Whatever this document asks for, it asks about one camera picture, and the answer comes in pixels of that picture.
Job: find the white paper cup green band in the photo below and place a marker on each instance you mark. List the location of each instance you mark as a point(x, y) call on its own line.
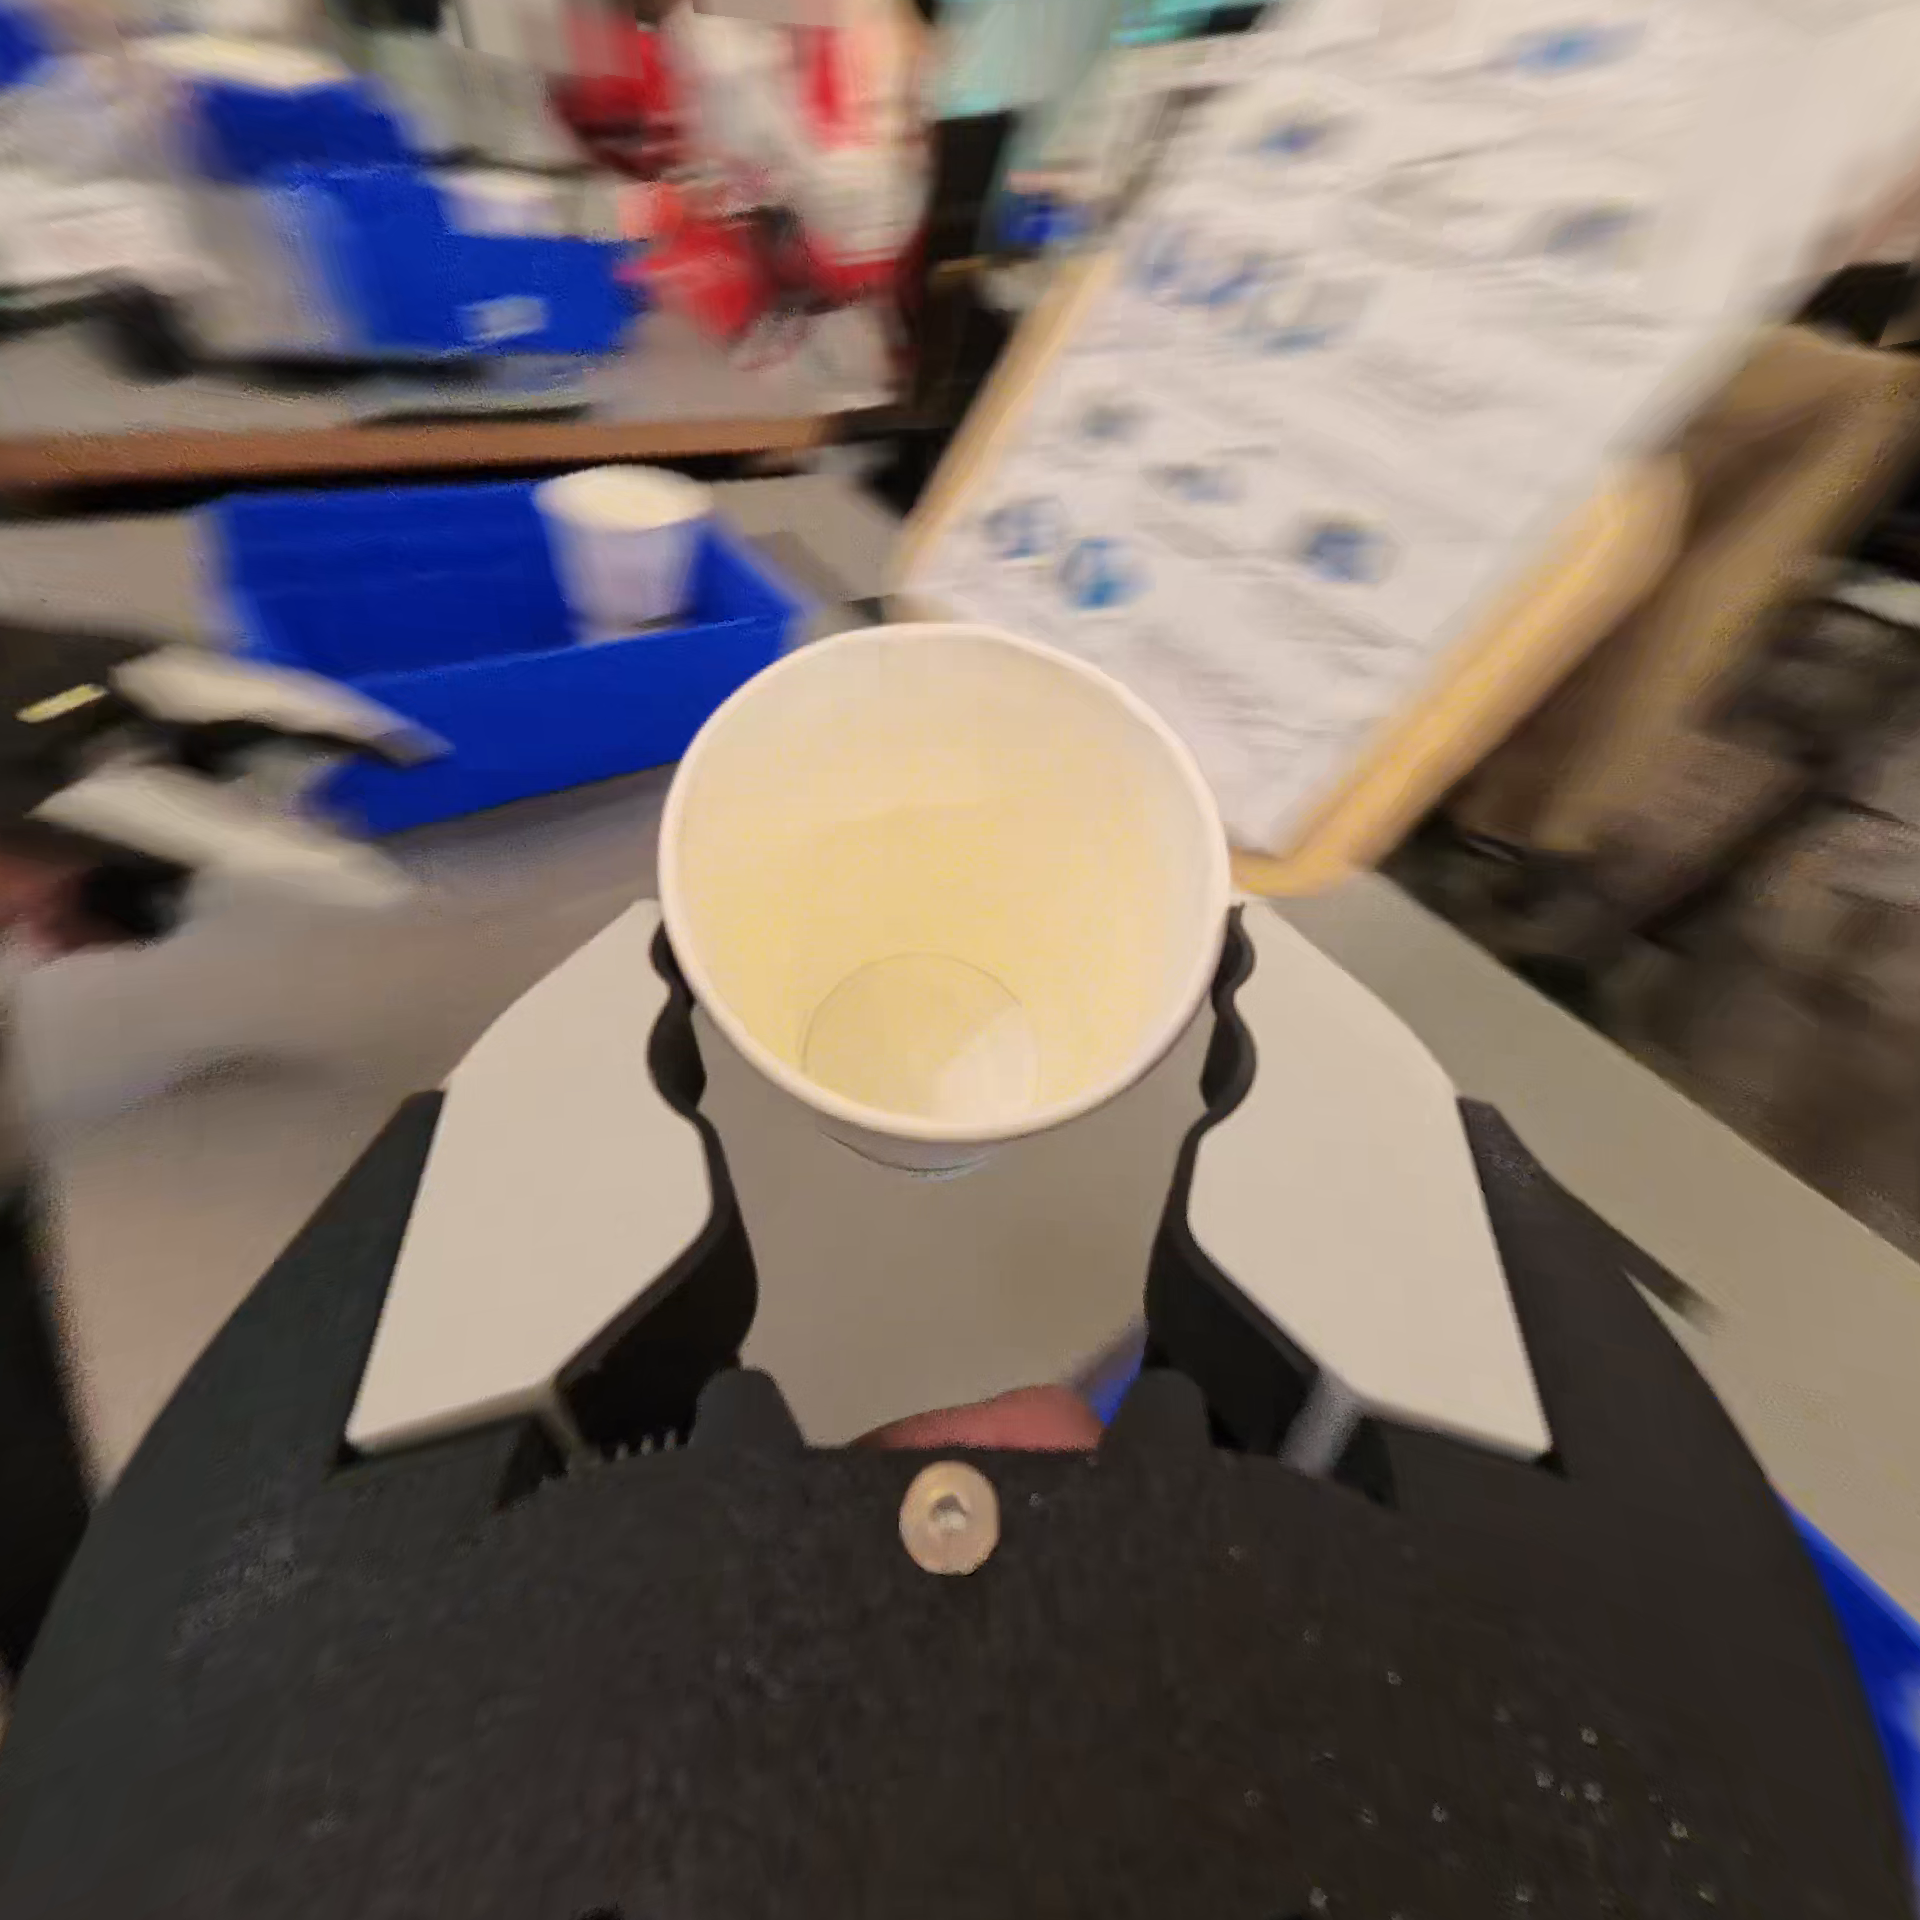
point(930, 811)

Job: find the grey table with wooden edge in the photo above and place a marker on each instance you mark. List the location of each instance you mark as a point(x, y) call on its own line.
point(376, 446)

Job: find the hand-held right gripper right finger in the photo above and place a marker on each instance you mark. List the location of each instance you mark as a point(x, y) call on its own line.
point(1350, 1215)

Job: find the blue plastic bin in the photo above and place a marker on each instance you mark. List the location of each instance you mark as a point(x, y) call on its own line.
point(1876, 1622)
point(480, 285)
point(494, 704)
point(301, 128)

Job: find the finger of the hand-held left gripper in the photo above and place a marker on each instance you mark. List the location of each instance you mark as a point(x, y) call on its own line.
point(209, 834)
point(256, 694)

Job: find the set of white paper cups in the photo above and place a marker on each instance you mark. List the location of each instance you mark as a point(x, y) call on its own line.
point(624, 555)

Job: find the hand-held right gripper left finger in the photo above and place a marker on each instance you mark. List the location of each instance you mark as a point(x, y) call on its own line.
point(540, 1215)

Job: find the person's right hand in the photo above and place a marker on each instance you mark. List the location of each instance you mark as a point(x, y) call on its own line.
point(989, 1422)

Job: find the tan cardboard box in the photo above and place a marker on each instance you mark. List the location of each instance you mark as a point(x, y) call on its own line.
point(1754, 602)

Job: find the printed instruction sheet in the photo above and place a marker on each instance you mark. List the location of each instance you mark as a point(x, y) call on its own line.
point(1350, 376)

